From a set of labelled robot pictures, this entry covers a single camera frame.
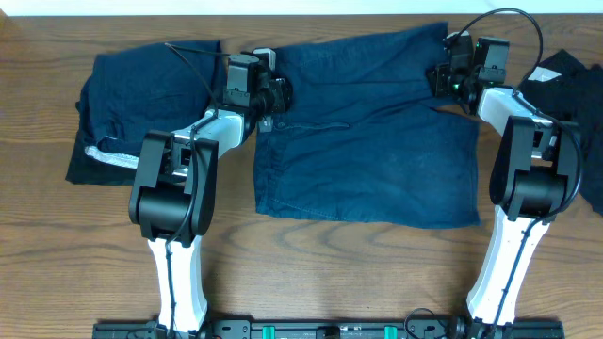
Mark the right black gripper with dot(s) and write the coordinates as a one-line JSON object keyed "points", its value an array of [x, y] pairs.
{"points": [[439, 80]]}

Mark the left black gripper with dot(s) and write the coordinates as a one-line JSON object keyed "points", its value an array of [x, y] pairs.
{"points": [[281, 94]]}

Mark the blue denim shorts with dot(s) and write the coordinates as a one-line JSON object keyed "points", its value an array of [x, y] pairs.
{"points": [[365, 140]]}

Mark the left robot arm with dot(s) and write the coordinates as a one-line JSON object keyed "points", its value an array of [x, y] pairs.
{"points": [[174, 192]]}

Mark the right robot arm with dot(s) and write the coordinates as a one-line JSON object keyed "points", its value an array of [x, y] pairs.
{"points": [[536, 175]]}

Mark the black garment with logo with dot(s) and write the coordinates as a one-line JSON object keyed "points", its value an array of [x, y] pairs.
{"points": [[575, 94]]}

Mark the folded navy shorts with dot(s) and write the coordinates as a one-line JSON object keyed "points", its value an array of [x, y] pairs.
{"points": [[146, 88]]}

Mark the folded black shorts white stripe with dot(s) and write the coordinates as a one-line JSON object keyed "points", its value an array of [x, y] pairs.
{"points": [[89, 165]]}

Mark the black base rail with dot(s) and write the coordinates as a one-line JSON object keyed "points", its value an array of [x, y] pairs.
{"points": [[421, 327]]}

